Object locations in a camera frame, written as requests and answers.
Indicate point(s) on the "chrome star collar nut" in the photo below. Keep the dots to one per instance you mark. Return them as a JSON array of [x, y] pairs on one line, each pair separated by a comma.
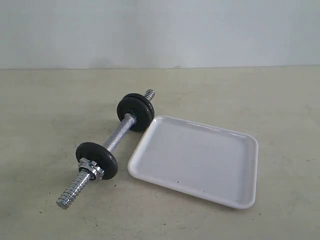
[[92, 168]]

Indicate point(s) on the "white rectangular tray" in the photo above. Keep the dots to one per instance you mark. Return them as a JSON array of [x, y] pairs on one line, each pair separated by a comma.
[[205, 161]]

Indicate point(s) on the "black weight plate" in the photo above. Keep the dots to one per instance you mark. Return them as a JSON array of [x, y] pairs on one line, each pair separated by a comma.
[[99, 154], [145, 100], [137, 108]]

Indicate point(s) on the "chrome threaded dumbbell bar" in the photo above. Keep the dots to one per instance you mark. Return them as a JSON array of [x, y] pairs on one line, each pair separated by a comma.
[[82, 178]]

